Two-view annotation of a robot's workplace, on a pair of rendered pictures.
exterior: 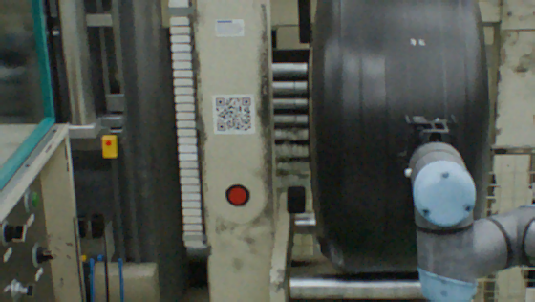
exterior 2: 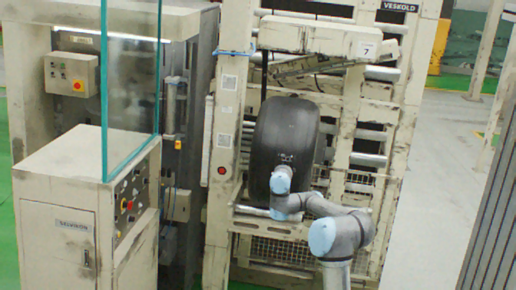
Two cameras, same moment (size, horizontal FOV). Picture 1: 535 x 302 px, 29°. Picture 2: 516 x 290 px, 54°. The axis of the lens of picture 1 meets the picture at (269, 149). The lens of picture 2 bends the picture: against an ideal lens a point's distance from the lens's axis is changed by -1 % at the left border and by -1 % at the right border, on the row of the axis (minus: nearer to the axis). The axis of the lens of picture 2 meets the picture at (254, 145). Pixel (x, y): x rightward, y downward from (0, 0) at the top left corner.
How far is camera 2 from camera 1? 0.65 m
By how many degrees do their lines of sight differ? 3
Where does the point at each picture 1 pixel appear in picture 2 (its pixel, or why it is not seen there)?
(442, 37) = (300, 126)
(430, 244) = (272, 199)
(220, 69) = (221, 123)
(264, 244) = (229, 189)
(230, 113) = (223, 140)
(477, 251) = (289, 203)
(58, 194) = (155, 160)
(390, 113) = (276, 150)
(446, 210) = (279, 188)
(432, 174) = (276, 176)
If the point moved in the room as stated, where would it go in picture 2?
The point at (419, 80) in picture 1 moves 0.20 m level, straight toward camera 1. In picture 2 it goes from (289, 140) to (280, 156)
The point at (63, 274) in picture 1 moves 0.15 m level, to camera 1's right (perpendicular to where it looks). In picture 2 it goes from (153, 189) to (184, 193)
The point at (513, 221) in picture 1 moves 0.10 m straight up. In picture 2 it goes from (305, 196) to (308, 173)
